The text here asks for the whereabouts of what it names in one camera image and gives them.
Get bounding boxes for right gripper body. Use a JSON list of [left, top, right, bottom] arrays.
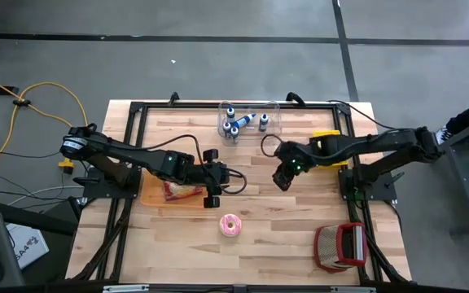
[[273, 139, 318, 177]]

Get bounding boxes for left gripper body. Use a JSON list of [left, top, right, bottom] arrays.
[[192, 160, 232, 199]]

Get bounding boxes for red snack packet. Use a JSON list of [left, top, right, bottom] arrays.
[[162, 181, 204, 202]]

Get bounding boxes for pink frosted donut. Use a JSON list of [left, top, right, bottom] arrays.
[[218, 213, 243, 238]]

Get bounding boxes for clear plastic bin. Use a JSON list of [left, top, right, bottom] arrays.
[[217, 100, 283, 147]]

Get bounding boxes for yellow plastic basket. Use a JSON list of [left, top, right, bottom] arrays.
[[313, 129, 349, 168]]

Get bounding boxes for orange translucent plastic tray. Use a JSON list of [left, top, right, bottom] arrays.
[[139, 168, 211, 209]]

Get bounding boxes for red metal mesh basket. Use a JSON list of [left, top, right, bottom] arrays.
[[311, 221, 368, 273]]

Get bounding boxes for grey metal stand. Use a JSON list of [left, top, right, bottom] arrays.
[[437, 116, 469, 237]]

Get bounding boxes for white printed booklet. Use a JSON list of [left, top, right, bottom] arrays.
[[5, 222, 50, 270]]

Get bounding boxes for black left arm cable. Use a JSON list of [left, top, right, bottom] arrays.
[[134, 133, 248, 196]]

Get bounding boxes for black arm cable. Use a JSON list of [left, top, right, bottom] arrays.
[[134, 133, 248, 196], [260, 133, 398, 162]]

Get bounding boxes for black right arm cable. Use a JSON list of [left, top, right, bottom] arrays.
[[260, 133, 398, 162]]

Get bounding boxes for thin black power cable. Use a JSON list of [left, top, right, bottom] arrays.
[[327, 99, 401, 133]]

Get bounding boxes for silver metal bracket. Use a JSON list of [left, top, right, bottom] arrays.
[[103, 284, 150, 293], [331, 286, 377, 293]]

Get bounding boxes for yellow extension cable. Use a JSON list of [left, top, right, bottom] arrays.
[[0, 81, 91, 186], [0, 68, 77, 175]]

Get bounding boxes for white floor cable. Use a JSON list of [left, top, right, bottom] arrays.
[[7, 185, 85, 207]]

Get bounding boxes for black floor cable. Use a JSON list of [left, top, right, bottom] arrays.
[[0, 144, 63, 160]]

